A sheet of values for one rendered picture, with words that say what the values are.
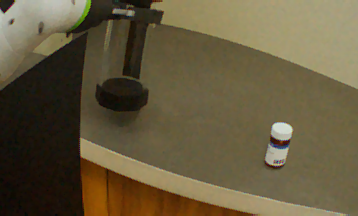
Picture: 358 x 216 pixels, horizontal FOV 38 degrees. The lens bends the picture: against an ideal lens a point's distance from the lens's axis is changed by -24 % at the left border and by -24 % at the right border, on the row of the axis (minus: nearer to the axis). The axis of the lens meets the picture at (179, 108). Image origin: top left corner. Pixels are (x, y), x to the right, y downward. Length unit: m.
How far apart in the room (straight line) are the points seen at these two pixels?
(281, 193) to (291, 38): 0.73
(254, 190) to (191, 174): 0.12
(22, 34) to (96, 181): 0.49
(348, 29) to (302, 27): 0.18
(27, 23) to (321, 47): 1.05
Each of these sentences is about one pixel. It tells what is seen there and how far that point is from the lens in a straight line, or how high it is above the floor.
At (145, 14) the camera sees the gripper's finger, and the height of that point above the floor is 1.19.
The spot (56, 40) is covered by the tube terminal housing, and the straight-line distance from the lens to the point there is 1.55.
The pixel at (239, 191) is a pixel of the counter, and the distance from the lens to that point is 1.05.
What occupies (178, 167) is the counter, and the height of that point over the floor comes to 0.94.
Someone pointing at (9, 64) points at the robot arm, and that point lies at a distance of 0.88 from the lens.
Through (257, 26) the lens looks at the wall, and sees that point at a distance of 1.72.
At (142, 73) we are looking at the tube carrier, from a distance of 1.18.
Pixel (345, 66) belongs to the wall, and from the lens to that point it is 1.68.
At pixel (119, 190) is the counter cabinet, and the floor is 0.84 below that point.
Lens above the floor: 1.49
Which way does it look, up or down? 25 degrees down
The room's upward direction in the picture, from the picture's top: 7 degrees clockwise
